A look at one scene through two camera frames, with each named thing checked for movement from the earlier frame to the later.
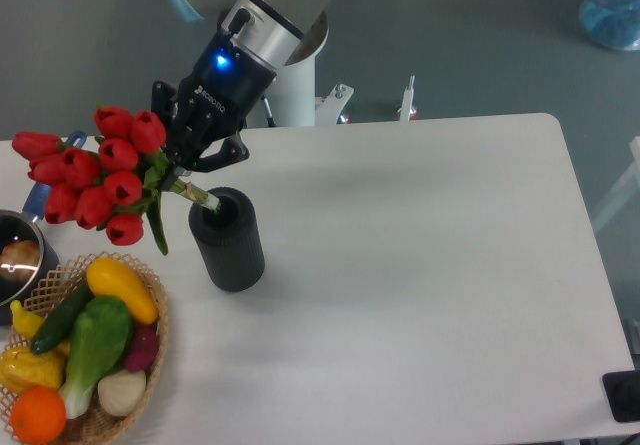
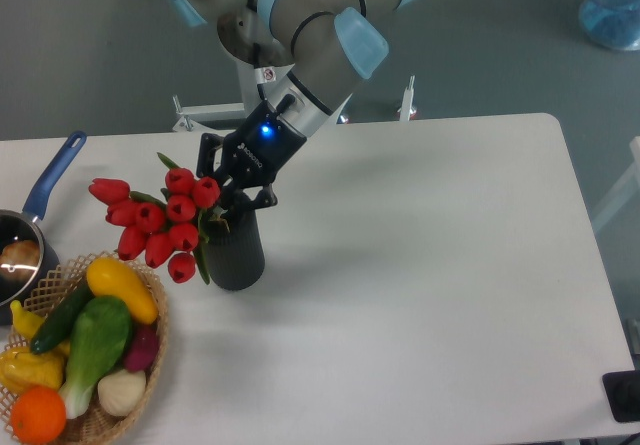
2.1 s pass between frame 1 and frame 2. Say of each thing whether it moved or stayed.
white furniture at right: stayed
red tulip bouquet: moved
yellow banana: stayed
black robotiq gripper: moved
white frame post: stayed
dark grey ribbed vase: stayed
